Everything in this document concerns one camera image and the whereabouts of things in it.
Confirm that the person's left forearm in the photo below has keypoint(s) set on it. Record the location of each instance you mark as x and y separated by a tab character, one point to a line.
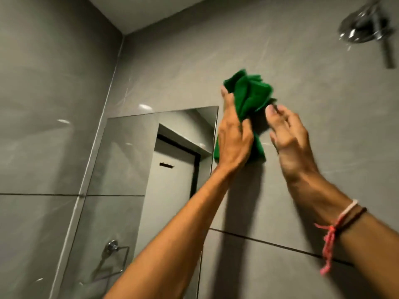
174	242

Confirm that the person's left hand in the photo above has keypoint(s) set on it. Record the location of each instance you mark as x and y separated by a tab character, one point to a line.
232	143

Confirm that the person's left thumb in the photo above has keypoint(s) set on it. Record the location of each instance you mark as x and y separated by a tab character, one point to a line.
247	130

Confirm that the frameless wall mirror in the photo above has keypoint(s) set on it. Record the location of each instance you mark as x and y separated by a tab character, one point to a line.
124	171

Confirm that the person's right forearm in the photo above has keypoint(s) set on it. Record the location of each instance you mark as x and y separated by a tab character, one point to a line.
346	233

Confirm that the chrome shower head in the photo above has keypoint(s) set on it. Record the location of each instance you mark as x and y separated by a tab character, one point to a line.
361	26

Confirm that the person's right fingers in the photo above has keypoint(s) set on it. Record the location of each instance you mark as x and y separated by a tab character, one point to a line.
285	119

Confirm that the person's right hand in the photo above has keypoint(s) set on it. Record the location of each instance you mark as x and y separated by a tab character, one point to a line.
294	152

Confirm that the black door hook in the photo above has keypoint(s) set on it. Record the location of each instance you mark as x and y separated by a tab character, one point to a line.
166	165

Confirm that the green cleaning cloth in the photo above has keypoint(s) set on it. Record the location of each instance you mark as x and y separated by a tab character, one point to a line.
251	93

